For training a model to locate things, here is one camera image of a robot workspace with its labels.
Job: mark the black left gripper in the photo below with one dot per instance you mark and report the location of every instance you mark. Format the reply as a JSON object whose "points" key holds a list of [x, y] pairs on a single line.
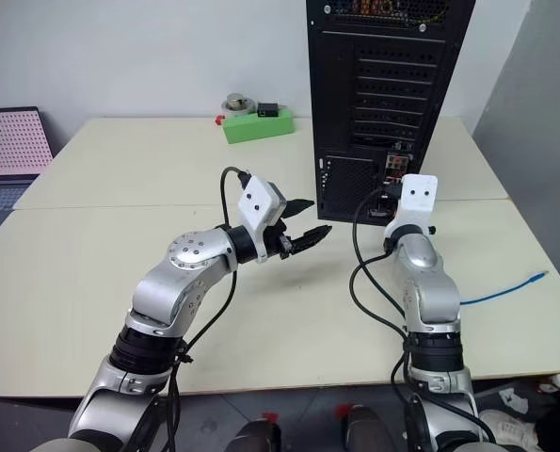
{"points": [[277, 242]]}

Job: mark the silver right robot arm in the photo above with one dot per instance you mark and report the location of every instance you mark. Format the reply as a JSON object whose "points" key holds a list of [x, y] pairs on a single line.
{"points": [[430, 292]]}

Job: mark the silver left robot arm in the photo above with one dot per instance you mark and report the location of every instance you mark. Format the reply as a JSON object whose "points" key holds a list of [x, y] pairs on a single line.
{"points": [[185, 282]]}

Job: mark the black computer tower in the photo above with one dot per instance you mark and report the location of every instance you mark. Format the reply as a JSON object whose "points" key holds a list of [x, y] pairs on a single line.
{"points": [[392, 94]]}

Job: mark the green rectangular box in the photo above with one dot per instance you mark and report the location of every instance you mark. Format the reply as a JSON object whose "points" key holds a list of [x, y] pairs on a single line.
{"points": [[256, 127]]}

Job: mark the small black adapter device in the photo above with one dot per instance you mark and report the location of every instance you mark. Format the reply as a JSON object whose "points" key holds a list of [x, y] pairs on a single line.
{"points": [[267, 109]]}

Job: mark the small red object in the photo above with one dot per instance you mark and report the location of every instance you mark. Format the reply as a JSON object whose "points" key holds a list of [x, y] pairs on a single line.
{"points": [[219, 120]]}

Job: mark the roll of tape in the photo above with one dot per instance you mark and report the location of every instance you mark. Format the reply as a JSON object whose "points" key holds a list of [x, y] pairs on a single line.
{"points": [[237, 101]]}

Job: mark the dark rounded shape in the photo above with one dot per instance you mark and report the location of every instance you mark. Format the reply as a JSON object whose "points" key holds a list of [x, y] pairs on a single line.
{"points": [[366, 431], [258, 438]]}

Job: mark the grey partition panel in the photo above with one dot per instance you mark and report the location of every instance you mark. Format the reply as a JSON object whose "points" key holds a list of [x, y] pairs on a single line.
{"points": [[533, 117]]}

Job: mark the white sneaker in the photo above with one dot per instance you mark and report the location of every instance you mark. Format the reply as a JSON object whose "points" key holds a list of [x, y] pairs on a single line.
{"points": [[507, 426]]}

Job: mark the open grey laptop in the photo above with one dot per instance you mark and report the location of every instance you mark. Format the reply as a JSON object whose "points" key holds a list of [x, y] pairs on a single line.
{"points": [[6, 141]]}

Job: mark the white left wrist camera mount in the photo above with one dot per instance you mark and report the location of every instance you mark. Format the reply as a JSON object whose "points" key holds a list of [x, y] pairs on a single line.
{"points": [[258, 200]]}

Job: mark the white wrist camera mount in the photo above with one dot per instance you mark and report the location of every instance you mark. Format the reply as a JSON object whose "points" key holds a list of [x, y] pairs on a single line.
{"points": [[418, 193], [258, 200]]}

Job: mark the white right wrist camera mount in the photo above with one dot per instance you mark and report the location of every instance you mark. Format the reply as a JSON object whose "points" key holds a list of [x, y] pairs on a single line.
{"points": [[418, 193]]}

